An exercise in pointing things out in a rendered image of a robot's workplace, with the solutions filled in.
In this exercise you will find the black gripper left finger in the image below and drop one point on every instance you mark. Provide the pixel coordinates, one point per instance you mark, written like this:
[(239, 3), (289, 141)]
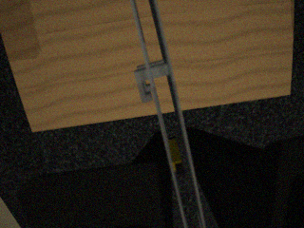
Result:
[(139, 193)]

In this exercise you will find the brown wooden board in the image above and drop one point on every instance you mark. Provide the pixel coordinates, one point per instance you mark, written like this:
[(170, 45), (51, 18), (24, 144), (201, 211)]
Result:
[(73, 61)]

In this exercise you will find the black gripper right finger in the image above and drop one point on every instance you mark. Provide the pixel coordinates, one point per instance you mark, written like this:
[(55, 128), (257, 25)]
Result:
[(245, 186)]

